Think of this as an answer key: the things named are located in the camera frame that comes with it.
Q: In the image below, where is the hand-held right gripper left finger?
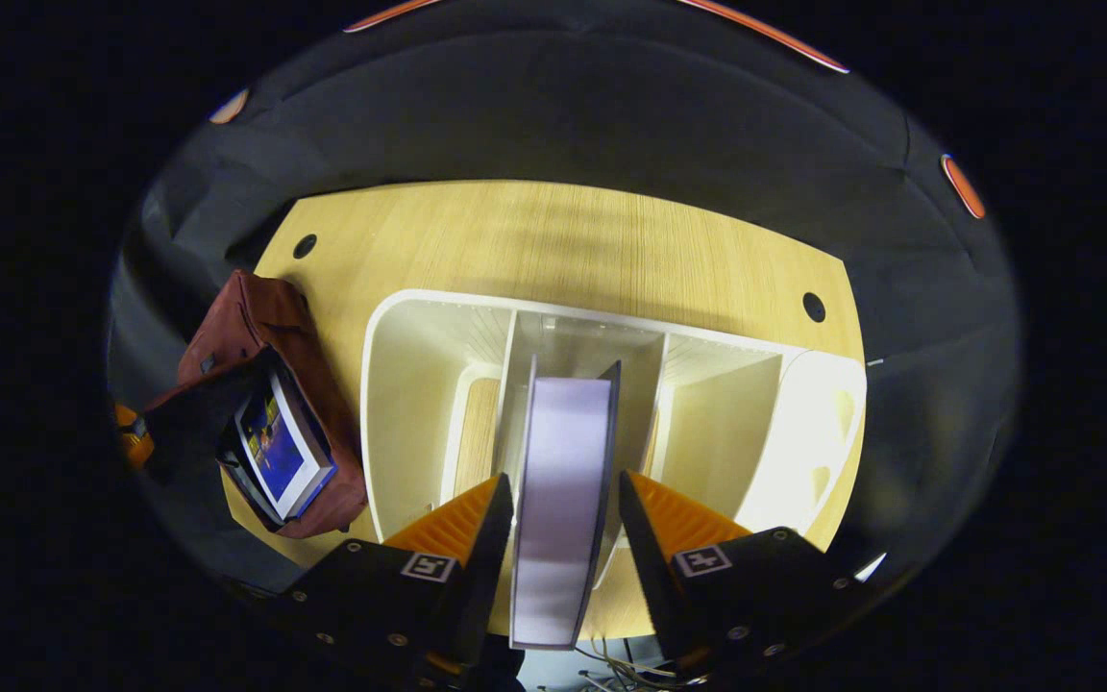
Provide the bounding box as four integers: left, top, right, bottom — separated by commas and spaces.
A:
268, 473, 526, 692

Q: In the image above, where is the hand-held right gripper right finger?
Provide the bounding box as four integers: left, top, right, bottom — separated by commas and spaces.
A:
618, 469, 878, 685

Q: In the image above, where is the portrait cover book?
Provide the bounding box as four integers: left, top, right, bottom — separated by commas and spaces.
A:
510, 356, 624, 651

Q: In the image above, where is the blue picture cover book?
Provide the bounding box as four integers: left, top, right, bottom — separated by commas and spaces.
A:
232, 370, 338, 520

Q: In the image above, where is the white bookshelf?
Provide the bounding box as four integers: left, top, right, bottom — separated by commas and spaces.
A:
359, 288, 869, 578

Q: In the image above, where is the maroon schoolbag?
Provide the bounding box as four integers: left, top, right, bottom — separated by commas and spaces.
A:
145, 269, 369, 539

